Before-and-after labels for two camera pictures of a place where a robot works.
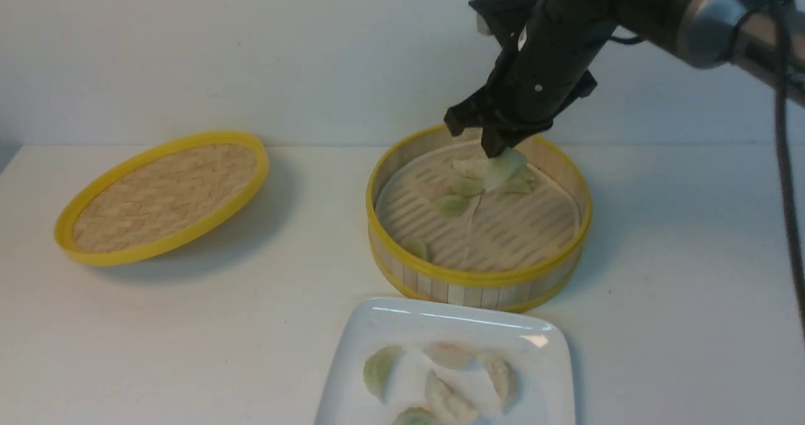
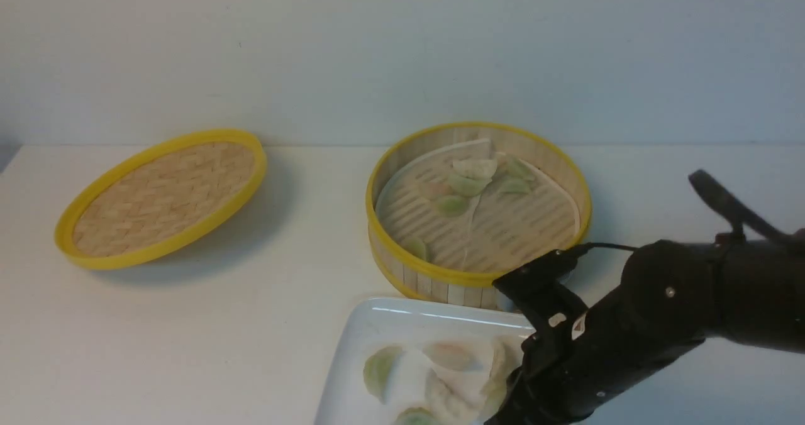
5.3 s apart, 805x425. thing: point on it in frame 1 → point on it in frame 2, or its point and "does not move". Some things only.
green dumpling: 505,171 → 494,390
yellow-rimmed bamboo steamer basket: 455,226 does not move
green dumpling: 466,186 does not move
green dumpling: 377,367 does not move
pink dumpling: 453,354 does not move
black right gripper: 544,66 → 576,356
